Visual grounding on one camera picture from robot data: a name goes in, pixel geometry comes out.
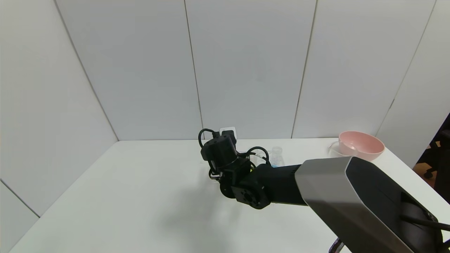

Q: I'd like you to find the blue pigment test tube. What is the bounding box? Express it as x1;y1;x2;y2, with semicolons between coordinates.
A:
271;147;284;168

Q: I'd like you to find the clear glass beaker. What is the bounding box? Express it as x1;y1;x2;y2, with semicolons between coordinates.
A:
328;141;352;157

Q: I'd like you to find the pink bowl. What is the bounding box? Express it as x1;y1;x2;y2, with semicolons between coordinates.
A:
338;131;385;162

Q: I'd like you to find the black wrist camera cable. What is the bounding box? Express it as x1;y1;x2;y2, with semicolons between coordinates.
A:
198;128;220;149

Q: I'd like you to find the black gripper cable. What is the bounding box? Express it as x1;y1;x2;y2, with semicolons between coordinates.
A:
245;146;271;166

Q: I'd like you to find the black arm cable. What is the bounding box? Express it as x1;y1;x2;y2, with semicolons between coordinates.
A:
400;212;450;233

